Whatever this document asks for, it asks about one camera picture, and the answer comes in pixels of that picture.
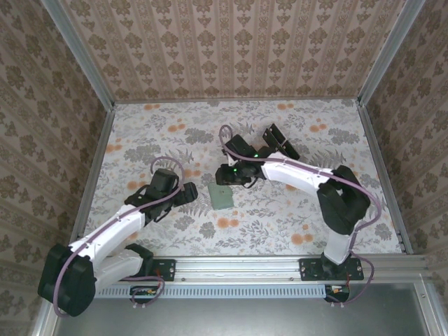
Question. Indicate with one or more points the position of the clear acrylic card display stand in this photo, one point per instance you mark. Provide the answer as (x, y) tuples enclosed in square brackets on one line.
[(280, 141)]

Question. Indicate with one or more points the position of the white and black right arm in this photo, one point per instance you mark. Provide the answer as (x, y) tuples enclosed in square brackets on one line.
[(290, 175)]

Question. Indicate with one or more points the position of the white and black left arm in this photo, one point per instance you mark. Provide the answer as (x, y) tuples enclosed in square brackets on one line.
[(115, 227)]

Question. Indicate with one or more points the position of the black credit card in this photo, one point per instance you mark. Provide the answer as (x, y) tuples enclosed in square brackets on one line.
[(283, 150), (269, 137), (276, 130), (291, 149)]

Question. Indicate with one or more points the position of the floral patterned table cover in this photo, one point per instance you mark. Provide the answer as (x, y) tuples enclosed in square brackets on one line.
[(157, 119)]

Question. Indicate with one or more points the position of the small black connector board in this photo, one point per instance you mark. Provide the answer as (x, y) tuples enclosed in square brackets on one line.
[(337, 290), (143, 291)]

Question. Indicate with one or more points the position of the grey metal panel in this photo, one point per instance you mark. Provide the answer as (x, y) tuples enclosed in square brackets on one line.
[(245, 318)]

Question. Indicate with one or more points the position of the aluminium side rail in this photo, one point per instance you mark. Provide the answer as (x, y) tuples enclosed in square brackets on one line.
[(385, 175), (99, 157)]

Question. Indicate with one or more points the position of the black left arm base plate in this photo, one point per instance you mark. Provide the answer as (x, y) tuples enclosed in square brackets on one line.
[(166, 271)]

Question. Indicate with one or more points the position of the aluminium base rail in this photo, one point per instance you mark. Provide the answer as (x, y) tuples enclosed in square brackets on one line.
[(238, 269)]

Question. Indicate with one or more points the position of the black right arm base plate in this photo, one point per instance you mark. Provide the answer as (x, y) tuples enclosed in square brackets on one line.
[(309, 269)]

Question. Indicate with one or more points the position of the aluminium corner post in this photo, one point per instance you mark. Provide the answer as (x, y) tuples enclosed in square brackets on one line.
[(388, 52), (80, 56)]

